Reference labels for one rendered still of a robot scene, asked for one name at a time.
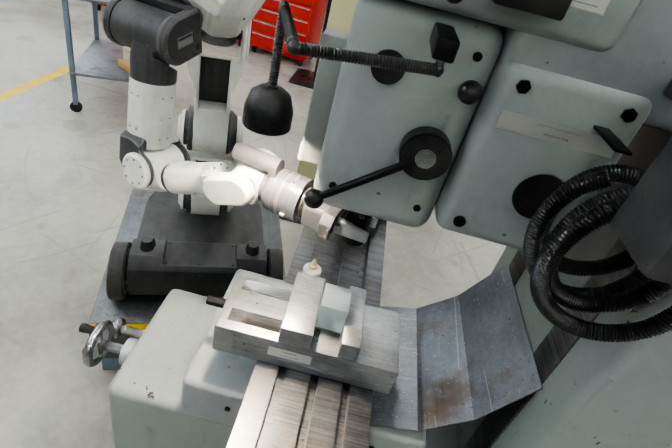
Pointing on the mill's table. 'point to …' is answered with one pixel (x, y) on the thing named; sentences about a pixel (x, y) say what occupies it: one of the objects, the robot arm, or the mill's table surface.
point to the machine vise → (340, 354)
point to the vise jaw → (302, 311)
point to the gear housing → (605, 36)
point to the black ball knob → (470, 92)
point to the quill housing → (399, 105)
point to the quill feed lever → (417, 141)
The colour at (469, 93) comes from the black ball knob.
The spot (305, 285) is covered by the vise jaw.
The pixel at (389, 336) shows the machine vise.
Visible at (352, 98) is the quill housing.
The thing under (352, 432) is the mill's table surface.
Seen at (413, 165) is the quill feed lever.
